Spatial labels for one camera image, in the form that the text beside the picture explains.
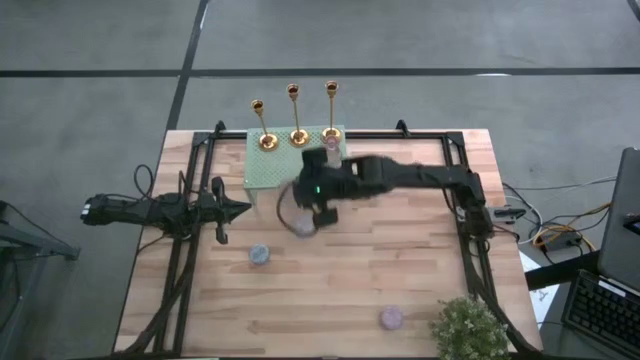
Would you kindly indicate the grey metal stand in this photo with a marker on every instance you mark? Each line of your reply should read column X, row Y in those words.
column 35, row 240

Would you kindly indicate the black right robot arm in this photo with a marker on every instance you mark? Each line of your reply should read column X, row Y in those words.
column 430, row 175

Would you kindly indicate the tall brass candlestick holder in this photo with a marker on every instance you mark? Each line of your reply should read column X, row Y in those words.
column 299, row 137
column 331, row 89

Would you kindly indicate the green perforated metal shelf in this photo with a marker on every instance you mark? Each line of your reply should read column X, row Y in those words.
column 270, row 170

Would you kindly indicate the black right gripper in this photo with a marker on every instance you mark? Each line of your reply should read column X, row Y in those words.
column 320, row 189

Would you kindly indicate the pink ribbed glass candle holder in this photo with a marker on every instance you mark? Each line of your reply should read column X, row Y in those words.
column 332, row 146

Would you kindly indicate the short brass candlestick holder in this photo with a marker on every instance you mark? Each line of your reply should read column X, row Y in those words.
column 268, row 142

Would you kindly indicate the grey open laptop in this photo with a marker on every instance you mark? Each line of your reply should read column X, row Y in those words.
column 620, row 225

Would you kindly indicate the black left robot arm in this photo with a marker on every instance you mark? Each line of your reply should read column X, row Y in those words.
column 140, row 211

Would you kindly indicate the grey table edge device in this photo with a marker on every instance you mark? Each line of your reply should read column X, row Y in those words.
column 505, row 214

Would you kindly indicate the green plant in brass pot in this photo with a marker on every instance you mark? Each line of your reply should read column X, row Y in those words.
column 467, row 330

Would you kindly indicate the black aluminium rig frame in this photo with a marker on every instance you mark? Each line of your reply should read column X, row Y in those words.
column 390, row 135

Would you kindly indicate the black power adaptor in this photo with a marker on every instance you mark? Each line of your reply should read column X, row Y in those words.
column 562, row 242

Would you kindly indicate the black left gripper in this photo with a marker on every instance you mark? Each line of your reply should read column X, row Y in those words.
column 212, row 207

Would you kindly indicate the white paper sheet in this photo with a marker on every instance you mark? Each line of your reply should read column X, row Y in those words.
column 542, row 300

